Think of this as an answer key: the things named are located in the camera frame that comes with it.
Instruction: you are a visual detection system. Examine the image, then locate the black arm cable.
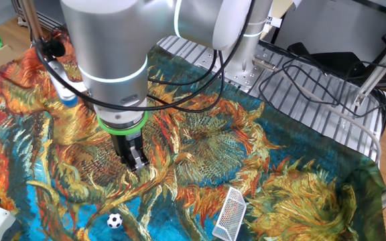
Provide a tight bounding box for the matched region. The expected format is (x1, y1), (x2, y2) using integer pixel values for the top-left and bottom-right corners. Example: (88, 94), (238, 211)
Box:
(34, 0), (258, 113)

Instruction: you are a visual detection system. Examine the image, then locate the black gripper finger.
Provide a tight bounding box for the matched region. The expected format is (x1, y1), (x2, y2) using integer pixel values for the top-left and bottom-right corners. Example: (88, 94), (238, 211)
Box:
(131, 146), (149, 172)
(121, 154), (135, 171)

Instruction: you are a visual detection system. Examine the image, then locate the grey control cabinet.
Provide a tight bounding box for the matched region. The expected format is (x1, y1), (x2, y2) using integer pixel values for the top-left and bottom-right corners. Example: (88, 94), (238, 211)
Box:
(272, 0), (386, 64)

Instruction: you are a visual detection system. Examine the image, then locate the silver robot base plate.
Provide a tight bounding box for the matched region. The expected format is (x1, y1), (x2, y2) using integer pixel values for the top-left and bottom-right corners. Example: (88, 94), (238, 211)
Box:
(192, 42), (276, 94)

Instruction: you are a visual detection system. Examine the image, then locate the green wrist flange ring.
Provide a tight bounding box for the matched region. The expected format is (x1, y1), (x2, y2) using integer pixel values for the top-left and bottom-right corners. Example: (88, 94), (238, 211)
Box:
(96, 111), (149, 137)

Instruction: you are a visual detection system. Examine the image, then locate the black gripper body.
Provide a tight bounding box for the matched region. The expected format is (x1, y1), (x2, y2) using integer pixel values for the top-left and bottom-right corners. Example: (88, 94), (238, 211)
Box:
(110, 129), (144, 165)

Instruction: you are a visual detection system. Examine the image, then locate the black table cable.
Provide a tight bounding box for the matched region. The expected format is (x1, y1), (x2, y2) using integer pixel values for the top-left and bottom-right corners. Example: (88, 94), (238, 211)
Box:
(257, 39), (386, 118)

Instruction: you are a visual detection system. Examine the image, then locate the sunflower painting tablecloth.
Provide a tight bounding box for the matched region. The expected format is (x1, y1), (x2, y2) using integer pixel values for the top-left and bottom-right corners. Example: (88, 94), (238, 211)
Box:
(0, 29), (386, 241)

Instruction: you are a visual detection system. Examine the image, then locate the grey cable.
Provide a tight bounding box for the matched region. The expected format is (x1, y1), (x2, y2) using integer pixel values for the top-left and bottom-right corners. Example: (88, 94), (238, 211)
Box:
(251, 56), (383, 163)

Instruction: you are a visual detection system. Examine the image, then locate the small black white soccer ball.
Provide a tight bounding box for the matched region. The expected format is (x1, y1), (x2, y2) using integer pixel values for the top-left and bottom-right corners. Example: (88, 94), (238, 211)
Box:
(107, 213), (123, 230)

